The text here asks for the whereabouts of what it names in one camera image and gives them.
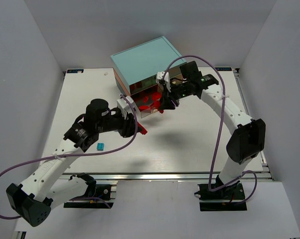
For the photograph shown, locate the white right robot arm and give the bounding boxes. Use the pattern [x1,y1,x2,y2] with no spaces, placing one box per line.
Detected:
[155,61,266,191]

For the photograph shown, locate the aluminium table right rail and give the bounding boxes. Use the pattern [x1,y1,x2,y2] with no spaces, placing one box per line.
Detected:
[233,68,274,180]

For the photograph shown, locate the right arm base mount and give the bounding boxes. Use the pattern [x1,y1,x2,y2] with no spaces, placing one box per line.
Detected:
[194,183,247,212]

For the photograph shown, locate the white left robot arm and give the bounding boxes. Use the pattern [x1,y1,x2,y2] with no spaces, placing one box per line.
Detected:
[6,96,146,227]

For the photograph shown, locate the aluminium table rail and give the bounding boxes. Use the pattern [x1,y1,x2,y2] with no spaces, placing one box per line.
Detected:
[60,172,272,180]
[233,68,274,180]

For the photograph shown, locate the blue label sticker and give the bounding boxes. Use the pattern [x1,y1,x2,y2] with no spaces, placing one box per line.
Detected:
[66,69,84,74]
[215,67,232,71]

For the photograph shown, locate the red square lego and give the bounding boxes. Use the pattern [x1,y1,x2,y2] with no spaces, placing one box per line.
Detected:
[143,96,149,103]

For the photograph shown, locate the red long lego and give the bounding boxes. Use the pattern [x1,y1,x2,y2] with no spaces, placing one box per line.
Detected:
[150,92,161,109]

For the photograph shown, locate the teal square lego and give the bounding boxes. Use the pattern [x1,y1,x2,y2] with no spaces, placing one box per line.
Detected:
[96,143,105,151]

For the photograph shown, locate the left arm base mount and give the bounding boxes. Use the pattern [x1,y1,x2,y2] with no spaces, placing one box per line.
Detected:
[63,173,116,209]

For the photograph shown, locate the left blue label sticker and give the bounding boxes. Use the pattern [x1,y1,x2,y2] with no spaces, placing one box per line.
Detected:
[66,69,84,74]

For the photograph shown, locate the aluminium table front rail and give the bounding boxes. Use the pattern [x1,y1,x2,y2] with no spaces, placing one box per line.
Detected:
[60,172,272,180]

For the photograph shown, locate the red rounded lego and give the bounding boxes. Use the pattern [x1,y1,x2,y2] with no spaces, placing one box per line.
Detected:
[138,126,148,135]
[139,105,151,112]

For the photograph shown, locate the right blue label sticker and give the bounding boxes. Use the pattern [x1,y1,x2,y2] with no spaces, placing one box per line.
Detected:
[215,67,232,71]

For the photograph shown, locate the teal drawer cabinet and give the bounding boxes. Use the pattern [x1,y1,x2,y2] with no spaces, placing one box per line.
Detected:
[111,36,181,97]

